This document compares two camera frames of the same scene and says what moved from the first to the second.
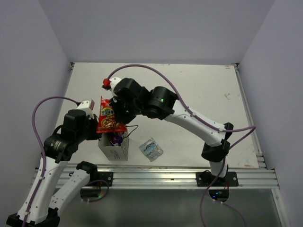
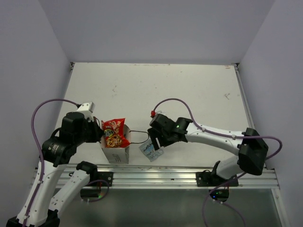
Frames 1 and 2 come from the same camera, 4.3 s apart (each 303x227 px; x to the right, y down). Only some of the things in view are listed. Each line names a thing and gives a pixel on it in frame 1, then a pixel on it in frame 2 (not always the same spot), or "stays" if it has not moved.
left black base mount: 106,176 stays
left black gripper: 93,120 stays
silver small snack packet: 151,149 stays
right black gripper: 123,118 -> 154,134
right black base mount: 205,178 stays
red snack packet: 107,122 -> 113,131
